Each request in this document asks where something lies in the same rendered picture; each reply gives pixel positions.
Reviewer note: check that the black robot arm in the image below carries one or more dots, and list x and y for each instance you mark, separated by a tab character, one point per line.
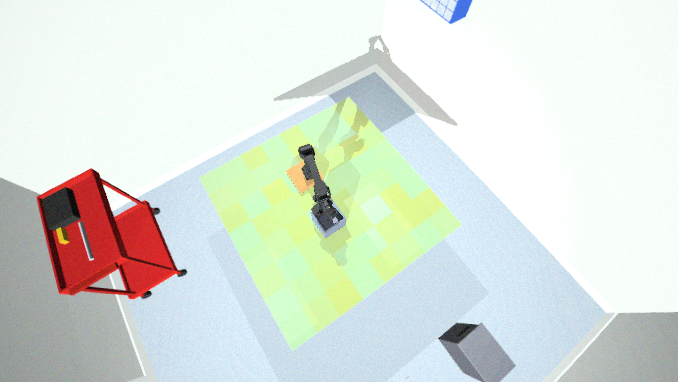
310	171

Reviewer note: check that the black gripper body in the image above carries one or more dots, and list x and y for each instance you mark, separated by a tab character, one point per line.
332	215

